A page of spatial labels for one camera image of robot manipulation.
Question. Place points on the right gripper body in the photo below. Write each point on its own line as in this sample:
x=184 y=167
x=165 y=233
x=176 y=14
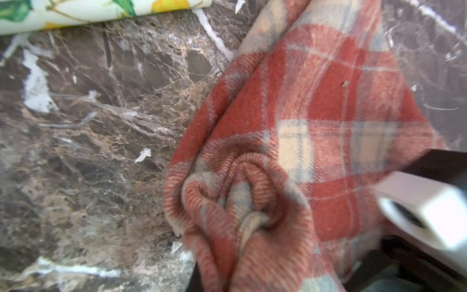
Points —
x=449 y=167

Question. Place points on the red plaid skirt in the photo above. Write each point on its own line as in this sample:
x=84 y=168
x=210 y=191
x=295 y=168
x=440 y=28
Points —
x=270 y=187

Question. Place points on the green lemon print skirt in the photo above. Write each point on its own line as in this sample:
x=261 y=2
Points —
x=31 y=15

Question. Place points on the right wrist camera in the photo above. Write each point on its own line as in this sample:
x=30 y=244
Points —
x=432 y=212

